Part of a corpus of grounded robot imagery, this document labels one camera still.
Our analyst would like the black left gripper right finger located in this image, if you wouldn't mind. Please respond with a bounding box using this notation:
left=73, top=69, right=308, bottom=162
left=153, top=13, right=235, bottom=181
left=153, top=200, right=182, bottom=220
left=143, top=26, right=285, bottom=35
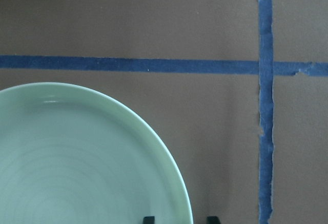
left=207, top=216, right=221, bottom=224

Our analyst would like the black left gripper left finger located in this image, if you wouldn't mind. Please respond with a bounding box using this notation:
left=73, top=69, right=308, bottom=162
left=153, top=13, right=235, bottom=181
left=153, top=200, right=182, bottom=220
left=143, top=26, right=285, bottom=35
left=142, top=216, right=155, bottom=224

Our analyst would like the light green plate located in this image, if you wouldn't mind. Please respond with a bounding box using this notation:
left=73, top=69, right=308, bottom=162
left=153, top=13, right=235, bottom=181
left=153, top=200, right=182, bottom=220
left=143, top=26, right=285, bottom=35
left=1, top=83, right=193, bottom=223

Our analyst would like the brown paper table cover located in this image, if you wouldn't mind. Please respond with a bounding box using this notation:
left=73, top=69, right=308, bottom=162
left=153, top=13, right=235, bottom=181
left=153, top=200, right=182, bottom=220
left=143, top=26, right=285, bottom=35
left=1, top=0, right=327, bottom=223

